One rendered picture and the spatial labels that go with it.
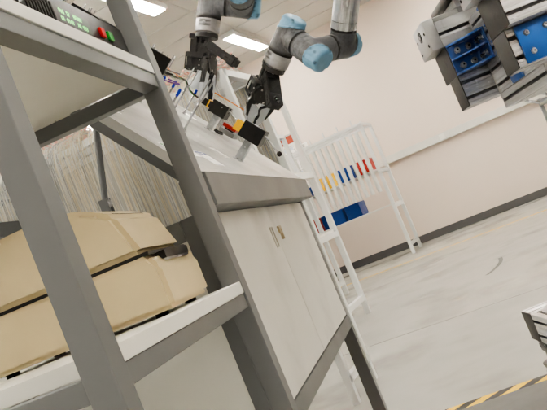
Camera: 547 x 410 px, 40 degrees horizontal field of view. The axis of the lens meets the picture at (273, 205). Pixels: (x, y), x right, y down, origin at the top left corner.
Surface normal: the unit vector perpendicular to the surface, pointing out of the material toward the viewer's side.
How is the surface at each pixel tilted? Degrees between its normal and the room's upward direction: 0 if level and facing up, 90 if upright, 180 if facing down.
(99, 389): 90
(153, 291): 90
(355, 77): 90
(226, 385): 90
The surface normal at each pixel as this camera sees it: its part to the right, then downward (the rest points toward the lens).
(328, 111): -0.33, 0.08
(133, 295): -0.14, 0.00
